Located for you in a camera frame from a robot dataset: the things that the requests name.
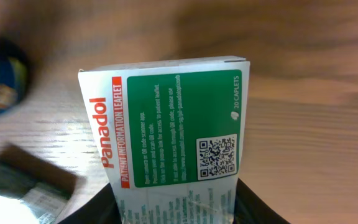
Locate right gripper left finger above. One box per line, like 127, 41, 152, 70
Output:
59, 184, 122, 224

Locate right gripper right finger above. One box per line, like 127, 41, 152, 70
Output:
233, 179, 290, 224

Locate white green Panadol box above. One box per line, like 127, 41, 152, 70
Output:
78, 56, 250, 223

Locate dark green round-logo box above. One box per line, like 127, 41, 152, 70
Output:
0, 39, 31, 115

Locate dark bottle white cap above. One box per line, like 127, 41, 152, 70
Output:
0, 145, 78, 224

